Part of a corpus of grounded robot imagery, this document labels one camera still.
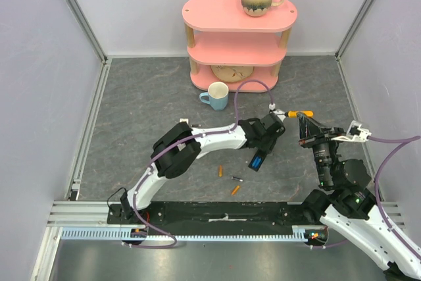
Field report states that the orange handled screwdriver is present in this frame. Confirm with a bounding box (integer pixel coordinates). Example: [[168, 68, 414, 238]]
[[277, 111, 314, 118]]

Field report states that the black remote control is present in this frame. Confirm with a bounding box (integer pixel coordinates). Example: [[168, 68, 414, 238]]
[[248, 149, 267, 172]]

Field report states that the slim white remote control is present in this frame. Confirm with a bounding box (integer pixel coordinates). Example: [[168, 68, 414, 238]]
[[179, 118, 189, 124]]

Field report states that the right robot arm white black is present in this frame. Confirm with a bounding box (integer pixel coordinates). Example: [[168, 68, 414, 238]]
[[296, 112, 420, 280]]

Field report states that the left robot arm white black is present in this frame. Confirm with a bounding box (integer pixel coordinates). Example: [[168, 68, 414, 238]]
[[120, 111, 286, 224]]

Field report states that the blue battery right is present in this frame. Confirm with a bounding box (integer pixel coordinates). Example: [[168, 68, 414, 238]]
[[253, 157, 262, 170]]

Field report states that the blue battery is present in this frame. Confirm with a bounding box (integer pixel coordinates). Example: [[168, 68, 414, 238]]
[[251, 157, 260, 168], [253, 157, 262, 170]]

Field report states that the blue battery left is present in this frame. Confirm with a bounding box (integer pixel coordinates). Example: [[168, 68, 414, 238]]
[[251, 157, 260, 168]]

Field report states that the light blue mug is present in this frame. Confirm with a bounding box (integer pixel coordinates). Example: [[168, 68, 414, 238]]
[[199, 82, 229, 111]]

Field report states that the beige patterned plate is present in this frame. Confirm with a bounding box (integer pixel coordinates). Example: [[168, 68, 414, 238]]
[[210, 65, 254, 83]]

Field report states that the pink three tier shelf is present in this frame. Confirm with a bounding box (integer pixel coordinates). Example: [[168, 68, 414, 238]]
[[182, 0, 298, 93]]

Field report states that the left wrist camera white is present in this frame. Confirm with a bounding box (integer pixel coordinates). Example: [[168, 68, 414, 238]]
[[268, 103, 286, 123]]

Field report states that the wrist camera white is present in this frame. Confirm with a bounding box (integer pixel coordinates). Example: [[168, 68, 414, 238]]
[[332, 120, 372, 143], [268, 103, 286, 123]]

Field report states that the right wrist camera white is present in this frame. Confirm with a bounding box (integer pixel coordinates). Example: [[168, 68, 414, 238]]
[[332, 120, 372, 143]]

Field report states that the light blue cable duct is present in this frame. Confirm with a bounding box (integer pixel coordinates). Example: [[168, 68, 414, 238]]
[[61, 225, 326, 242]]

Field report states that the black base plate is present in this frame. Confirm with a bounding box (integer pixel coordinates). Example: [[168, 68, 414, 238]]
[[107, 200, 342, 236]]

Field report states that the right aluminium frame post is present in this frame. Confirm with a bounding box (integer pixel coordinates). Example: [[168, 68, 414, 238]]
[[335, 0, 375, 61]]

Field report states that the aluminium frame post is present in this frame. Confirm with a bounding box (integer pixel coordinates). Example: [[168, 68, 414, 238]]
[[335, 0, 375, 61], [65, 0, 108, 63]]

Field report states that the left aluminium frame post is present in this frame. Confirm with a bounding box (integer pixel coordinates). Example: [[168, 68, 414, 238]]
[[65, 0, 108, 63]]

